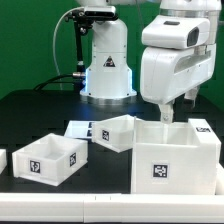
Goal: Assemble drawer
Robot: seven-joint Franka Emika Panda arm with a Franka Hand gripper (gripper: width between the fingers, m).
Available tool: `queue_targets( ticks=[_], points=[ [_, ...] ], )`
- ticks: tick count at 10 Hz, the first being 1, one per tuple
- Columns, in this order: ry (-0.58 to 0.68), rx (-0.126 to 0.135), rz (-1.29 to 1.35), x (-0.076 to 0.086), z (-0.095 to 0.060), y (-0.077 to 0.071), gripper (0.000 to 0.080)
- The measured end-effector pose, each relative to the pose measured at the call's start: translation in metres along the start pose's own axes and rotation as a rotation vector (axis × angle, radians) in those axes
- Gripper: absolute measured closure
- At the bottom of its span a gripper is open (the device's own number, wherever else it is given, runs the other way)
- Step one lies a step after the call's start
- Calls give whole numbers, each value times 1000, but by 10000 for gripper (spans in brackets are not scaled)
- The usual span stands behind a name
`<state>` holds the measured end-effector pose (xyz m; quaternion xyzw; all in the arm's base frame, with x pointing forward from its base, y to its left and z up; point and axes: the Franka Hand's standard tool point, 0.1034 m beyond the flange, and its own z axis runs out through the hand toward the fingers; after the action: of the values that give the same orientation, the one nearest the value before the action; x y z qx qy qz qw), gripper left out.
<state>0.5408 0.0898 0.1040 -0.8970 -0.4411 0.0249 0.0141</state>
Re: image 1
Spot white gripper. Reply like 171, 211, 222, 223
140, 45, 216, 124

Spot white drawer cabinet box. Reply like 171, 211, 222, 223
131, 119, 221, 195

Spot white drawer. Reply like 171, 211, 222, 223
12, 133, 88, 186
92, 115, 135, 153

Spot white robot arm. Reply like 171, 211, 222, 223
76, 0, 222, 123

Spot white flat tag board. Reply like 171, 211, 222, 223
64, 120, 92, 139

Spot white block left edge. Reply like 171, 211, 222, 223
0, 149, 7, 174

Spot black base cables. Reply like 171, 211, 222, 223
33, 73, 87, 92

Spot black camera on stand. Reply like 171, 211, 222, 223
65, 6, 118, 78

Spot grey camera cable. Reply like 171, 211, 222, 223
52, 7, 83, 77

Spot white front rail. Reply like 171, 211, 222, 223
0, 193, 224, 223

